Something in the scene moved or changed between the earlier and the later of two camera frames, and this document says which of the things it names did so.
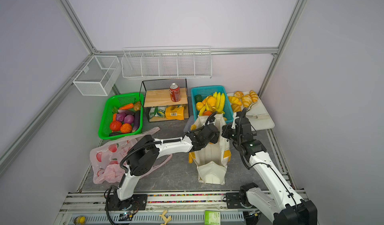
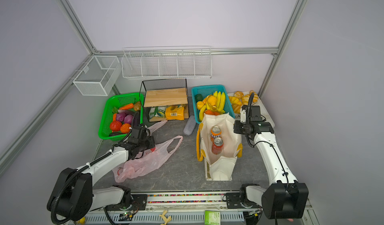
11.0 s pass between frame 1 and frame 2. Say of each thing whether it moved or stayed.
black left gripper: moved
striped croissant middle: stayed
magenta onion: stayed
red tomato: stayed
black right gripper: moved
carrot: stayed
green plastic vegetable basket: stayed
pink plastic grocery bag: moved
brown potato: stayed
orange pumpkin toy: stayed
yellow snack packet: stayed
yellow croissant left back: stayed
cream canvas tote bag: moved
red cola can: moved
